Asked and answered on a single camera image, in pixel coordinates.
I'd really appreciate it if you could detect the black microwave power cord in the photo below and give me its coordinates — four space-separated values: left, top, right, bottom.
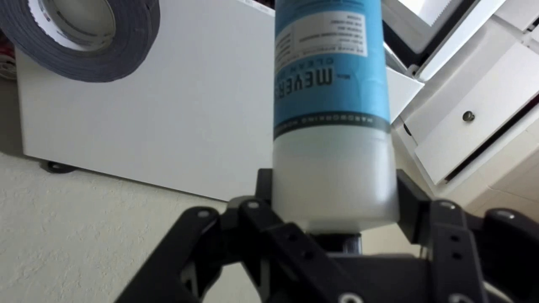
39 159 76 175

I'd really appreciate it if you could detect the microwave door with window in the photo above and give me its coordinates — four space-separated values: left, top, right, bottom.
381 0 509 84

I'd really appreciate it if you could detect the red can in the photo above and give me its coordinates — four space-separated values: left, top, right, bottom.
0 32 19 82

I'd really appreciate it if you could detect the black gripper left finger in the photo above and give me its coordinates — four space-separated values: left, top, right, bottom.
113 166 367 303

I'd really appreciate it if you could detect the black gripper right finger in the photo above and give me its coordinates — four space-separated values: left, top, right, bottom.
394 168 539 303

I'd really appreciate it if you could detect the white drawer cabinet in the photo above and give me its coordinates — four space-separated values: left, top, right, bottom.
393 0 539 210

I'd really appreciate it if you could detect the black tape roll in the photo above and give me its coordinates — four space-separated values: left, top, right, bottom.
0 0 162 84

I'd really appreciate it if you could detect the white microwave oven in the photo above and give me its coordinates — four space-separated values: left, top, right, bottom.
14 0 426 203

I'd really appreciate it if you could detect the white bottle with blue label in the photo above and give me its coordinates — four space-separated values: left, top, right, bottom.
271 0 403 235

